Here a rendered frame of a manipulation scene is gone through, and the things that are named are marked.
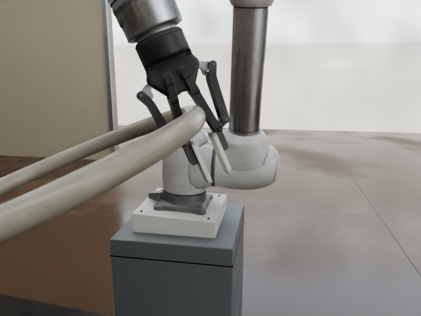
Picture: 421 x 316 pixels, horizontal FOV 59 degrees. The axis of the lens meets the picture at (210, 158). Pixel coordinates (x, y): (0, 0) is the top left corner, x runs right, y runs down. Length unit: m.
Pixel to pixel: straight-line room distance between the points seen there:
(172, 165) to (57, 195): 0.91
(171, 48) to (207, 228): 0.76
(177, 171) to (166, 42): 0.73
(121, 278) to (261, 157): 0.60
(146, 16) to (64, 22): 5.46
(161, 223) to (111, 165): 0.90
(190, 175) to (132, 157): 0.87
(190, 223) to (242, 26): 0.62
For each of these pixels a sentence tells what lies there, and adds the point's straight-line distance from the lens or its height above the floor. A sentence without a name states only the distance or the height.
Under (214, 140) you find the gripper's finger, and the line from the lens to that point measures 0.57.
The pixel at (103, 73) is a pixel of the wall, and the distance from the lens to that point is 5.69.
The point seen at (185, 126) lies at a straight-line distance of 0.42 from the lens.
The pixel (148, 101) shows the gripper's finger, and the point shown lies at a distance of 0.56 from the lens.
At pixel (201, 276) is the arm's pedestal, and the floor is 0.70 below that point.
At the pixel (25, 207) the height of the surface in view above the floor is 1.21.
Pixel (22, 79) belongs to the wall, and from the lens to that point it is 6.38.
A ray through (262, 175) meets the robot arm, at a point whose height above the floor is 0.99.
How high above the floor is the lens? 1.32
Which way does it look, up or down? 13 degrees down
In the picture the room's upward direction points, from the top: straight up
